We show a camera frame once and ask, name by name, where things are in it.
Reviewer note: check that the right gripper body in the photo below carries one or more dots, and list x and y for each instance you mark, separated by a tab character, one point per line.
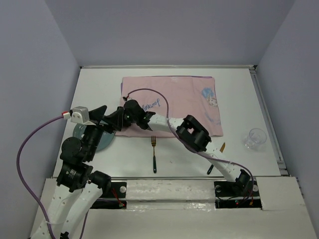
128	119

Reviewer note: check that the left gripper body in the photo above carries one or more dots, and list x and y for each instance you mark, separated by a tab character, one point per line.
92	134

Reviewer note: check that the teal plate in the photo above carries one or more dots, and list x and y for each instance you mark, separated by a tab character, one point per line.
105	141

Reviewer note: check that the pink cloth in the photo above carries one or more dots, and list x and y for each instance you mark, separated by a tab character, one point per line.
177	97

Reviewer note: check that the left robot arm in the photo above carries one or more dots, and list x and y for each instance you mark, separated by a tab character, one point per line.
78	186

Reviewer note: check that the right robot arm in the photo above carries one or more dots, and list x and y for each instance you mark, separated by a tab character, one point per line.
189	131

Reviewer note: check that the clear drinking glass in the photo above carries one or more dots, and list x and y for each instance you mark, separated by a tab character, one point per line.
255	138

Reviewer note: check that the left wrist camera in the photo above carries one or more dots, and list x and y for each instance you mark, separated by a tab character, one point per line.
79	115

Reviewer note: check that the gold fork green handle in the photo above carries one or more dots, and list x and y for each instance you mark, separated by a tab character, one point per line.
154	142

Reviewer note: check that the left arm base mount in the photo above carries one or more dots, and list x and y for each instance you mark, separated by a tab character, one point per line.
114	199

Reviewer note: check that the gold knife green handle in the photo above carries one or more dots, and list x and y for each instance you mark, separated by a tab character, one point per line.
212	166

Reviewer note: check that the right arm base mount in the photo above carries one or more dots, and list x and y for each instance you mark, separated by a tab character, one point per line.
229	196

